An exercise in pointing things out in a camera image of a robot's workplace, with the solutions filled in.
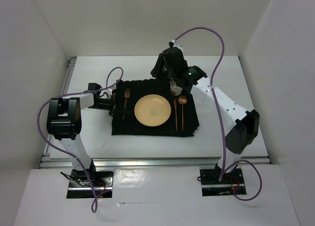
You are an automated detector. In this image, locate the beige plate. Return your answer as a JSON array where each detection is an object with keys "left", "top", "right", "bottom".
[{"left": 134, "top": 95, "right": 171, "bottom": 127}]

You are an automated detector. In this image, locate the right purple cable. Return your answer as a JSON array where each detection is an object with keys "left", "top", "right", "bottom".
[{"left": 173, "top": 27, "right": 263, "bottom": 201}]

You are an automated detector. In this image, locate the copper spoon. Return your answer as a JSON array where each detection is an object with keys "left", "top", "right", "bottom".
[{"left": 178, "top": 95, "right": 188, "bottom": 130}]

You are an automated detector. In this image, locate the black cloth placemat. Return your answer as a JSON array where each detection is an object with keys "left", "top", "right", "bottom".
[{"left": 112, "top": 79, "right": 199, "bottom": 137}]

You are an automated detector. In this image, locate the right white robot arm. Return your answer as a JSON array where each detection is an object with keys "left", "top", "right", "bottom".
[{"left": 151, "top": 47, "right": 260, "bottom": 183}]

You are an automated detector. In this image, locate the copper knife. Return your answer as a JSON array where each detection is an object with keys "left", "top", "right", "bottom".
[{"left": 173, "top": 98, "right": 178, "bottom": 132}]

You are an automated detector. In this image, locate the purple cable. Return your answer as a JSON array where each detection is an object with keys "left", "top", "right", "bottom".
[
  {"left": 36, "top": 67, "right": 125, "bottom": 213},
  {"left": 173, "top": 27, "right": 263, "bottom": 201}
]

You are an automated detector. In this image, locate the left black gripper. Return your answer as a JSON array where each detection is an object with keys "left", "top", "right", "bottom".
[{"left": 89, "top": 94, "right": 129, "bottom": 117}]

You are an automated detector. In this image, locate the copper fork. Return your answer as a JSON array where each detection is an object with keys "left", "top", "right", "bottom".
[{"left": 124, "top": 88, "right": 130, "bottom": 109}]

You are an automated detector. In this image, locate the aluminium table frame rail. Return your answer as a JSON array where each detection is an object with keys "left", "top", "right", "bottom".
[{"left": 40, "top": 56, "right": 270, "bottom": 169}]

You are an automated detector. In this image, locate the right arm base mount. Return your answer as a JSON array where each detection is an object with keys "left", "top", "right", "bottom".
[{"left": 197, "top": 168, "right": 247, "bottom": 196}]

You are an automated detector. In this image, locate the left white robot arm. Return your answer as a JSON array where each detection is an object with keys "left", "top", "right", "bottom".
[{"left": 46, "top": 83, "right": 115, "bottom": 186}]

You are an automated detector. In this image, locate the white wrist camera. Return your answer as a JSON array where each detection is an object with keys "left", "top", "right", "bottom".
[
  {"left": 168, "top": 40, "right": 184, "bottom": 52},
  {"left": 105, "top": 88, "right": 116, "bottom": 98}
]

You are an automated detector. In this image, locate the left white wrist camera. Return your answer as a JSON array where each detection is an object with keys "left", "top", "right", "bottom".
[{"left": 105, "top": 88, "right": 116, "bottom": 98}]

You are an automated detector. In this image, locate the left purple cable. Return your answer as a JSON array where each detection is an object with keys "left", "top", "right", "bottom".
[{"left": 36, "top": 67, "right": 125, "bottom": 213}]

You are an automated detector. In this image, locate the paper cup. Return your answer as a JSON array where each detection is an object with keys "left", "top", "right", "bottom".
[{"left": 170, "top": 80, "right": 183, "bottom": 96}]

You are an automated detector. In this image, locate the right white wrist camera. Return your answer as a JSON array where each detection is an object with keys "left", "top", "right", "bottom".
[{"left": 168, "top": 40, "right": 184, "bottom": 52}]

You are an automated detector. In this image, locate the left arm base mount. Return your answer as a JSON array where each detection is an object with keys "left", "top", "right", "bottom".
[{"left": 60, "top": 168, "right": 115, "bottom": 199}]

